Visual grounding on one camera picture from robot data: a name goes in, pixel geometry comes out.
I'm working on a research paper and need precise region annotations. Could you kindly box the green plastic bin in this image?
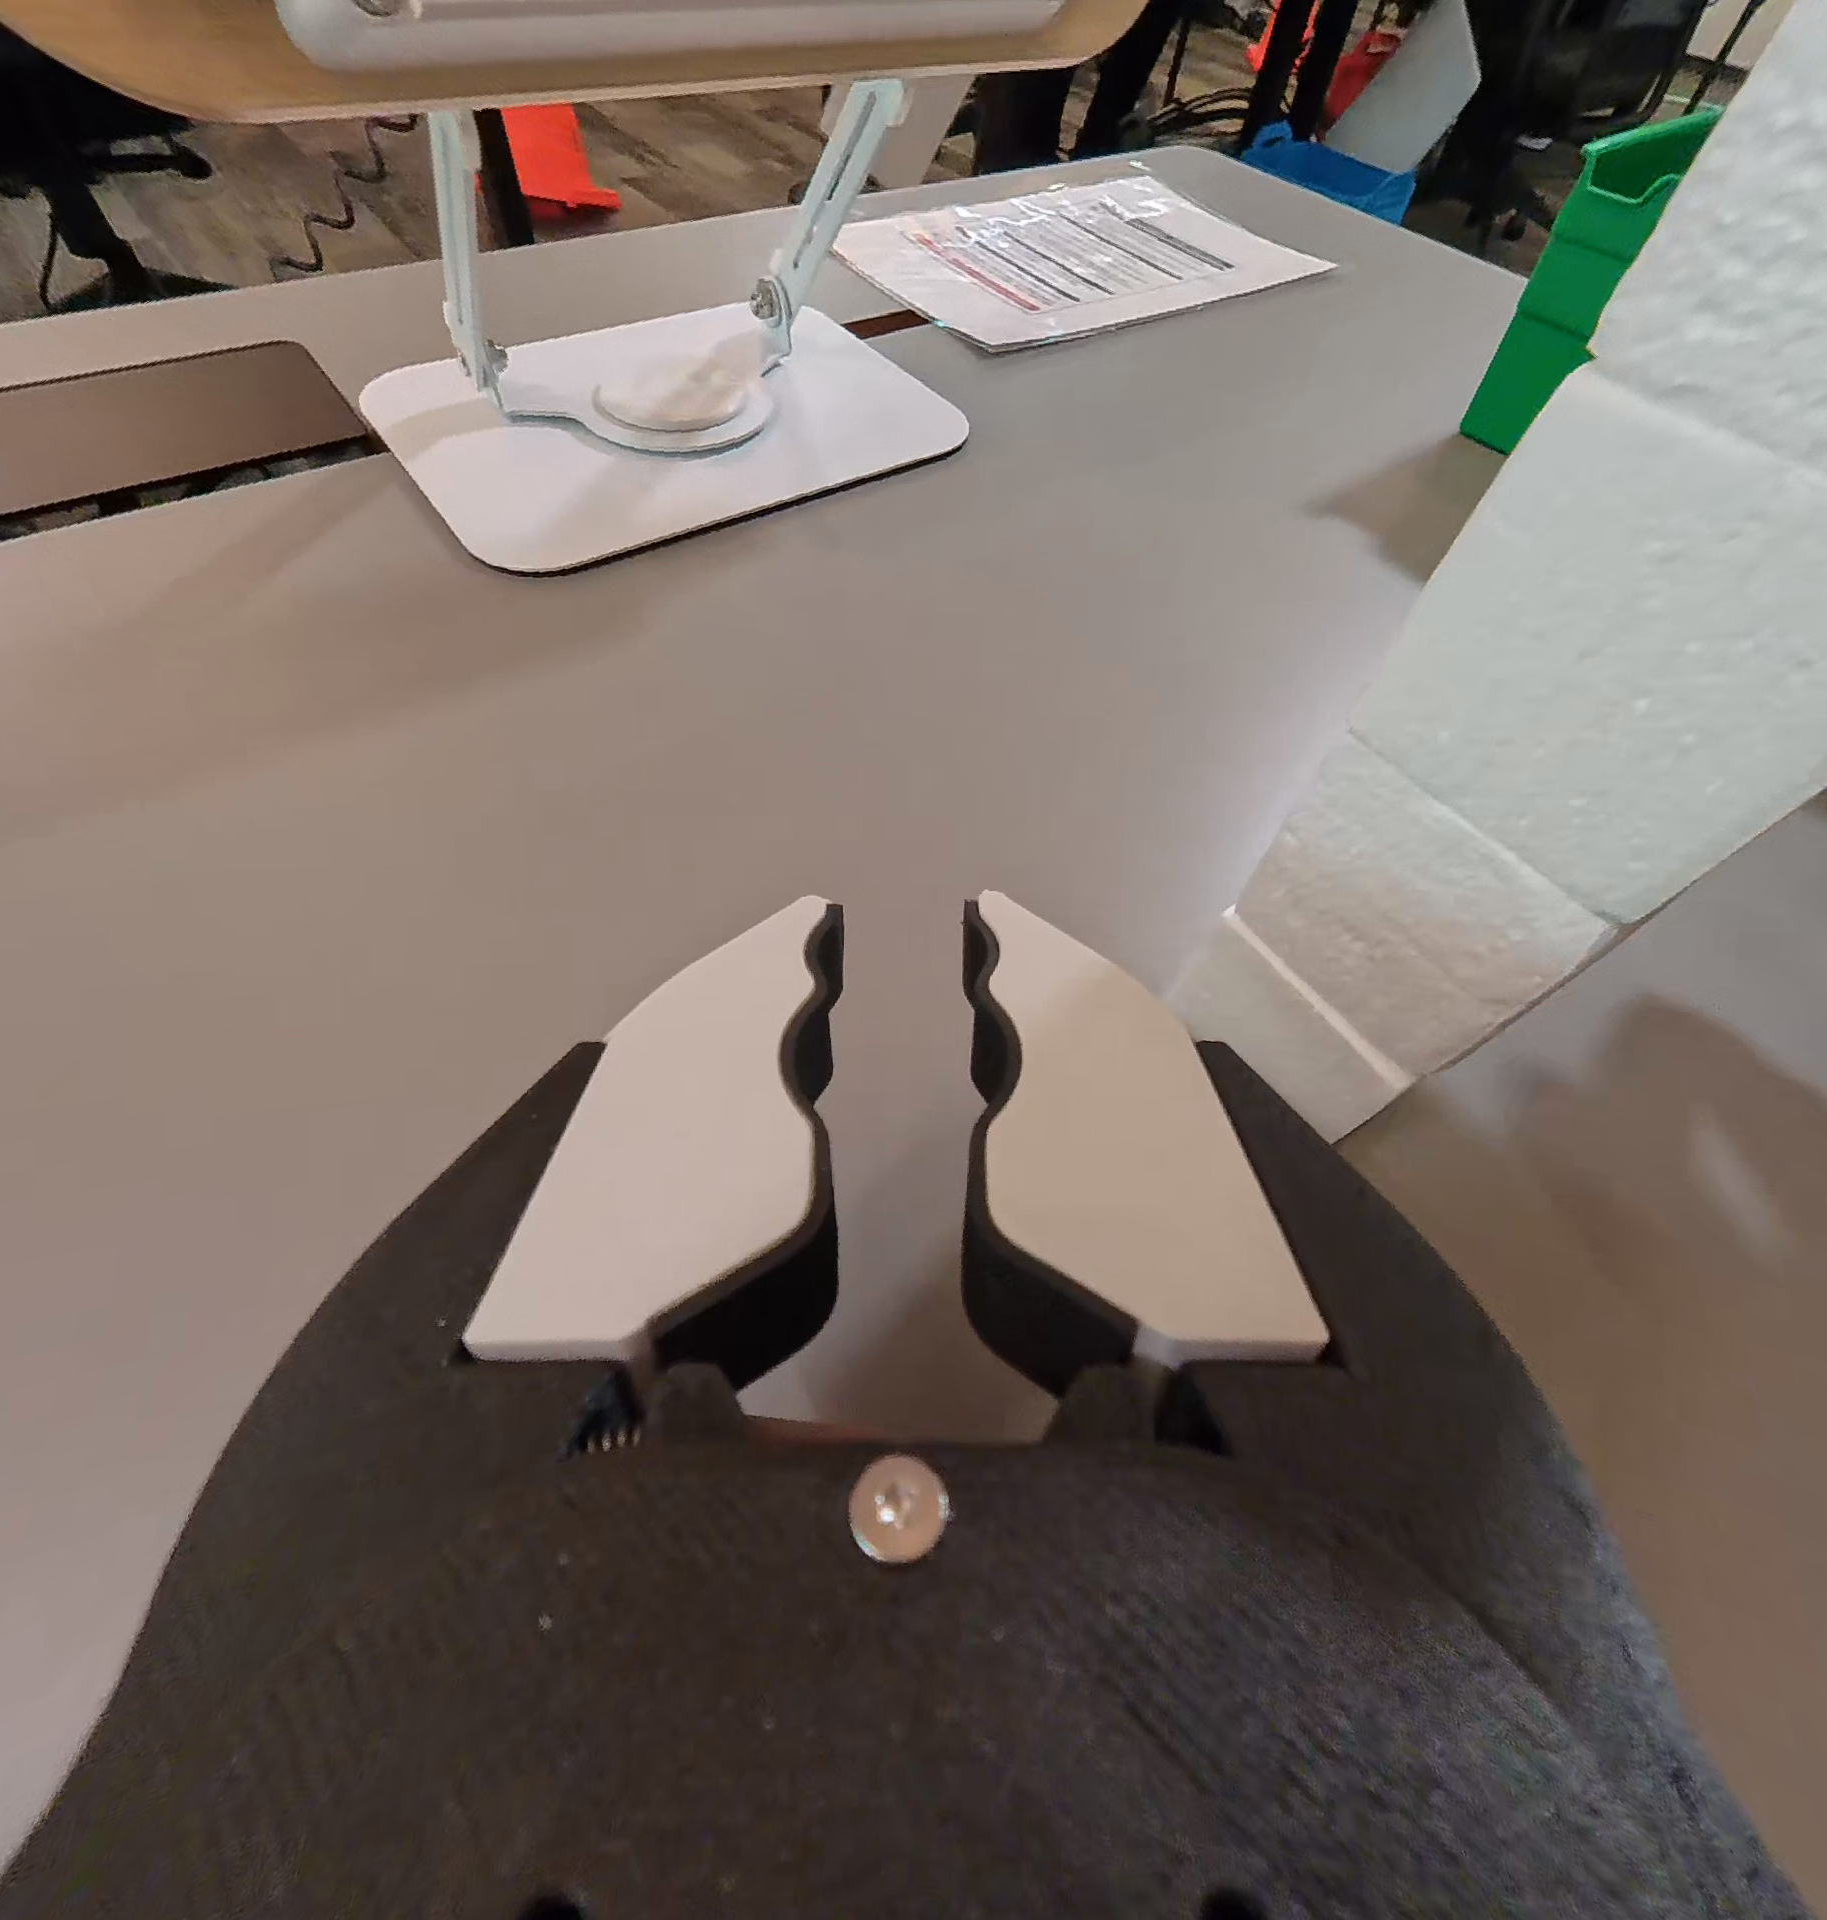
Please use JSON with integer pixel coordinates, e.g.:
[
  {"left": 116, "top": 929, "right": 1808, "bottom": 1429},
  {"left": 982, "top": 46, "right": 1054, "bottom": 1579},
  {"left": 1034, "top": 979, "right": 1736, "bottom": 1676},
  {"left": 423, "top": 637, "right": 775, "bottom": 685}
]
[{"left": 1460, "top": 104, "right": 1723, "bottom": 451}]

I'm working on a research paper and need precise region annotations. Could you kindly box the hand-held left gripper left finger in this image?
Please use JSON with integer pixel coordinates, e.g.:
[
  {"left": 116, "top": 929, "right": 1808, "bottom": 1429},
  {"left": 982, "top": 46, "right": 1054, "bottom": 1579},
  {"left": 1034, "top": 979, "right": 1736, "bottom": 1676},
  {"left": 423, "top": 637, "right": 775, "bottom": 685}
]
[{"left": 462, "top": 895, "right": 844, "bottom": 1427}]

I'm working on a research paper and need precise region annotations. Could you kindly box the grey desk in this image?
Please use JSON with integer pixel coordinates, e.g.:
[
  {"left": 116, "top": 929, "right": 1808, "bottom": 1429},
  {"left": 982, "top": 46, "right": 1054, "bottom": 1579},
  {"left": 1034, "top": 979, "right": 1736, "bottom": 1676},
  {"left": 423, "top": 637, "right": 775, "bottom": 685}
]
[{"left": 0, "top": 142, "right": 1827, "bottom": 1920}]

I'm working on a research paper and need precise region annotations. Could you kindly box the wooden document holder stand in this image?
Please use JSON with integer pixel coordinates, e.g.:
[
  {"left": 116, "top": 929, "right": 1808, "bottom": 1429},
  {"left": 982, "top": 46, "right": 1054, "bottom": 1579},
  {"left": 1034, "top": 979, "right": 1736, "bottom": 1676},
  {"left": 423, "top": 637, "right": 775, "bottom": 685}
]
[{"left": 0, "top": 0, "right": 1155, "bottom": 574}]

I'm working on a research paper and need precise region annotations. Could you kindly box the orange cone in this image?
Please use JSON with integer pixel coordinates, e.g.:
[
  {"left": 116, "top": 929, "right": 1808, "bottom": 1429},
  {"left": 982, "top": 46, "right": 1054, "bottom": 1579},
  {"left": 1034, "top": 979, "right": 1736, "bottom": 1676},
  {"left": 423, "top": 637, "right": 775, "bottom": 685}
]
[{"left": 483, "top": 104, "right": 621, "bottom": 226}]

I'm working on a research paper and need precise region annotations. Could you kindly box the blue bag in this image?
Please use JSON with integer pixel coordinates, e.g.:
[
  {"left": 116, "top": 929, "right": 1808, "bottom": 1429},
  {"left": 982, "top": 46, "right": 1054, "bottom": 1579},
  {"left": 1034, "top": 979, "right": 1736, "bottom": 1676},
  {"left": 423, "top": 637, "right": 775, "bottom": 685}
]
[{"left": 1239, "top": 119, "right": 1418, "bottom": 226}]

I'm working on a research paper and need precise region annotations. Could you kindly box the laminated instruction sheet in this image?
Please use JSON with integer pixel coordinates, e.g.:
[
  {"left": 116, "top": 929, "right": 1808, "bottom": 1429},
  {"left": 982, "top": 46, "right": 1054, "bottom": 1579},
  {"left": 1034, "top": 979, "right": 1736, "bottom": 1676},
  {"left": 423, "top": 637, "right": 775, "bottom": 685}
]
[{"left": 830, "top": 172, "right": 1338, "bottom": 354}]

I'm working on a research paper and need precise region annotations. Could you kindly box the dark desk cable flap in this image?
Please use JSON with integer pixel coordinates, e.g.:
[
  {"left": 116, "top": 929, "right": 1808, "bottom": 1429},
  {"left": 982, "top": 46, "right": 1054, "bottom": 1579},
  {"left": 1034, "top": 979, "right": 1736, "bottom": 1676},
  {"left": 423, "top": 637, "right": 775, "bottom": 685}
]
[{"left": 0, "top": 343, "right": 381, "bottom": 526}]

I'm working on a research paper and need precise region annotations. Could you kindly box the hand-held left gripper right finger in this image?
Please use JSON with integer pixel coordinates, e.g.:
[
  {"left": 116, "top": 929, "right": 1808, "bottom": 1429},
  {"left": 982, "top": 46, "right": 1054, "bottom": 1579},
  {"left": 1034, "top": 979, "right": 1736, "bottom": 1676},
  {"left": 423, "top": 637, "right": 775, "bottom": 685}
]
[{"left": 961, "top": 889, "right": 1332, "bottom": 1427}]

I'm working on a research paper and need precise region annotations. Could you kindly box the black office chair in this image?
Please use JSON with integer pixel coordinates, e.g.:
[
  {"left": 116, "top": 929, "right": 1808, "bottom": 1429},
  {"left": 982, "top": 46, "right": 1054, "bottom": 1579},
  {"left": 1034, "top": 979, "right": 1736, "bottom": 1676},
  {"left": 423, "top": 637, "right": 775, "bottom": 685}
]
[{"left": 0, "top": 30, "right": 217, "bottom": 308}]

